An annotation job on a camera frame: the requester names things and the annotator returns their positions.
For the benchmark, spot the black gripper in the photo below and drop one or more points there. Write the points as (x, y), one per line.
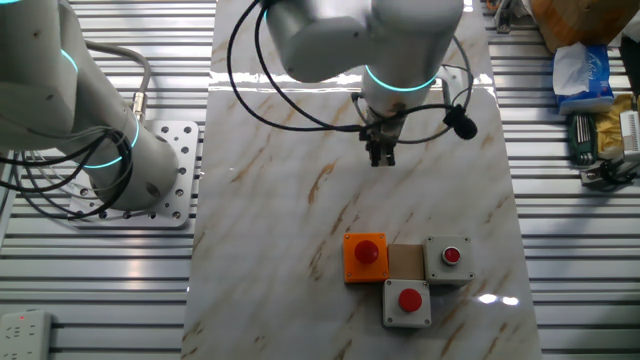
(384, 127)

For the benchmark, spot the small wooden block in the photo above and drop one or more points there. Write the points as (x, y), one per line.
(406, 262)

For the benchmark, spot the white Flexiv robot arm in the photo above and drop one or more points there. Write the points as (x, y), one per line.
(400, 40)

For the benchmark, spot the marble pattern mat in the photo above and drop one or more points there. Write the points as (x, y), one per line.
(280, 200)

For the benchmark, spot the orange box red mushroom button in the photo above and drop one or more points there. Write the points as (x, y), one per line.
(352, 270)

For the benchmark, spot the grey box small red button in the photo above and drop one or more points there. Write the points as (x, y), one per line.
(435, 272)

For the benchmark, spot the grey box large red button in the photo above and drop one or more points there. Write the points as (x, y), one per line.
(392, 315)

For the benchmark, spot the green hex key set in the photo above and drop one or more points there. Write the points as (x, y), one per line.
(582, 135)

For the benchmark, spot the blue tissue pack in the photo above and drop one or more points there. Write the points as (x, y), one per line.
(595, 75)

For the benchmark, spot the brown cardboard box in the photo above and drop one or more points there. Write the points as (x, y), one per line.
(585, 20)

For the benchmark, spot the black upright bar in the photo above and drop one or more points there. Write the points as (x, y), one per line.
(631, 65)

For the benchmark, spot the white power strip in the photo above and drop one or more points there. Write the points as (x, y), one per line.
(25, 335)

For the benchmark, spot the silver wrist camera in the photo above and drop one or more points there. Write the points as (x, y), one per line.
(445, 92)

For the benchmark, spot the metal bracket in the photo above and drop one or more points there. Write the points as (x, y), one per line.
(505, 17)

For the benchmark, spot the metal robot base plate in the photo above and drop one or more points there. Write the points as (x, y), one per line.
(186, 150)

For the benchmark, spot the silver ribbed camera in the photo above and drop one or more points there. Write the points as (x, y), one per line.
(631, 132)

